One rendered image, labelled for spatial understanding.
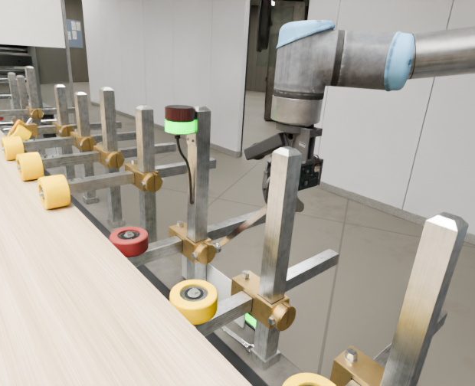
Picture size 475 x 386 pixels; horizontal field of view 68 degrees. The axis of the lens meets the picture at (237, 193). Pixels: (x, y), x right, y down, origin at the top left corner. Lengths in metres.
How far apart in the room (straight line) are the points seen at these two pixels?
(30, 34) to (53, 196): 2.10
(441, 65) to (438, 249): 0.42
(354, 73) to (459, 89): 2.67
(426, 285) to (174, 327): 0.34
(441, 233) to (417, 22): 3.06
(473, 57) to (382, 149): 2.76
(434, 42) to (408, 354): 0.54
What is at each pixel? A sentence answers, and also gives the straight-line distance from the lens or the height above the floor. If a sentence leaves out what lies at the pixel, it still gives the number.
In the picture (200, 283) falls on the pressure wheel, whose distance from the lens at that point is 0.63.
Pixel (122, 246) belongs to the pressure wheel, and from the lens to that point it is 0.77.
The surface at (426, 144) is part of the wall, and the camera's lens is 3.37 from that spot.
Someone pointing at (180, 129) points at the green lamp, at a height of 1.14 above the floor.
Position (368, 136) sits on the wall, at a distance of 3.59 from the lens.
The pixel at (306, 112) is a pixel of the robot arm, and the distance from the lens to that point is 0.63.
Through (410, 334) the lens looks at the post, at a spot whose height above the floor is 0.96.
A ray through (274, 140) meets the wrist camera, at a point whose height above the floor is 1.14.
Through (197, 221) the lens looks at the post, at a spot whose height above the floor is 0.92.
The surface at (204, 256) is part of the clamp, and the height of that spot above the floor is 0.84.
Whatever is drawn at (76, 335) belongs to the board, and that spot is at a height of 0.90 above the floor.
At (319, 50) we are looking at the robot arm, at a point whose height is 1.29.
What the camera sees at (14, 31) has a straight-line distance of 2.93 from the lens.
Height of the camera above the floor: 1.27
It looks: 21 degrees down
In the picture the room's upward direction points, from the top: 4 degrees clockwise
